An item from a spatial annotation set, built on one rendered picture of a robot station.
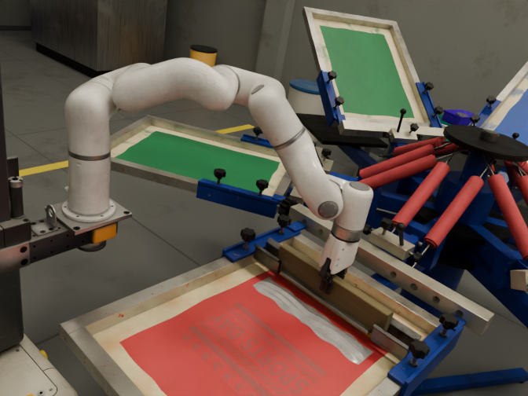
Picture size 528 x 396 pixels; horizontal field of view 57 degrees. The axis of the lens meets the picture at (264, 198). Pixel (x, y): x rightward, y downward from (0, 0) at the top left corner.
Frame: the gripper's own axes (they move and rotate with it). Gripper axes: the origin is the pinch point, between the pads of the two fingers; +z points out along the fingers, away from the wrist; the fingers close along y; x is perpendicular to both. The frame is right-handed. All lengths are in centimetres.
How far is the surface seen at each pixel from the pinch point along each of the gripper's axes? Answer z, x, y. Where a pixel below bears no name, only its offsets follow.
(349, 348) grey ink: 7.9, 13.5, 7.9
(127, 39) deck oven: 51, -508, -262
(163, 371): 8.3, -7.8, 47.4
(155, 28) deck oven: 37, -511, -305
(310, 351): 8.3, 8.1, 16.3
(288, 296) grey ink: 7.7, -8.5, 5.6
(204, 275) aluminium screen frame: 4.8, -25.6, 21.6
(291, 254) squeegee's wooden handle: -1.5, -13.5, 1.6
